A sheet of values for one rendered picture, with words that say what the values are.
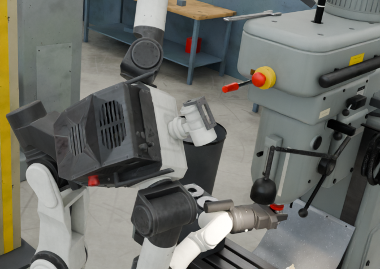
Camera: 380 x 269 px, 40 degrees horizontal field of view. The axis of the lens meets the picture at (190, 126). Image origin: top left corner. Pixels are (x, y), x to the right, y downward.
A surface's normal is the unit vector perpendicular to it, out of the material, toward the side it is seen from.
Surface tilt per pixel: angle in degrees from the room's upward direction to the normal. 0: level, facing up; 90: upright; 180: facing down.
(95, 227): 0
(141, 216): 88
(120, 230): 0
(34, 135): 90
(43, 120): 13
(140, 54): 61
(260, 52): 90
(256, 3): 90
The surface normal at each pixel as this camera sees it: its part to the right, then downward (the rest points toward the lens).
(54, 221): -0.42, 0.67
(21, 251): 0.11, -0.91
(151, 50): 0.11, -0.08
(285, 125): -0.66, 0.23
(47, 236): -0.33, 0.35
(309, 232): -0.55, -0.21
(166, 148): 0.86, -0.28
